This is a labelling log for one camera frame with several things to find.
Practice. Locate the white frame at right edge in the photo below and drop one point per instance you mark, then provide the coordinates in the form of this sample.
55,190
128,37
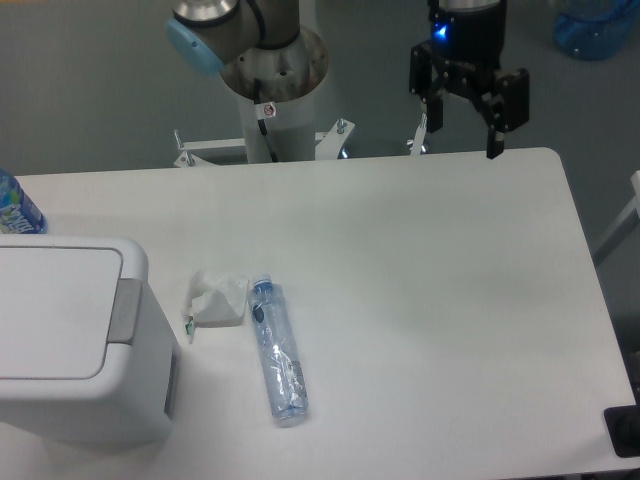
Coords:
622,225

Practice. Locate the large blue water jug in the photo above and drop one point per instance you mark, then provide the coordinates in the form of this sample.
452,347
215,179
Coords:
593,30

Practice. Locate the crumpled white tissue packet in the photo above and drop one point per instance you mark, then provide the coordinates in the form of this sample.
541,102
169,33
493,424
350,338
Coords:
213,300

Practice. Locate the empty clear plastic bottle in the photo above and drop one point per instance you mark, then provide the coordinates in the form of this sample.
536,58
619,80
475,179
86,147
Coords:
278,352

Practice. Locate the white trash can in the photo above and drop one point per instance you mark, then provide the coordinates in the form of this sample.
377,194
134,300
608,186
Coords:
130,399

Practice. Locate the white trash can lid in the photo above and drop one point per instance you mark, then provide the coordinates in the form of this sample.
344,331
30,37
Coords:
56,306

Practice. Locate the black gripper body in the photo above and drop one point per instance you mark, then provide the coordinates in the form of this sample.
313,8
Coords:
466,41

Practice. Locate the blue label drink bottle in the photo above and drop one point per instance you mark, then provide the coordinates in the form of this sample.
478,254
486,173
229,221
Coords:
19,214

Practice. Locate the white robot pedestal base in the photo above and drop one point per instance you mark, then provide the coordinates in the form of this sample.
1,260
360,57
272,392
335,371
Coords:
275,91

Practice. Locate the grey robot arm blue cap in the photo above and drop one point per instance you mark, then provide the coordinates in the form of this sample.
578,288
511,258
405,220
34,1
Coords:
209,35

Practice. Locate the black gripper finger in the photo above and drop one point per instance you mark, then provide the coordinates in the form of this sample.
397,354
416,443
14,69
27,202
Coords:
504,106
429,74

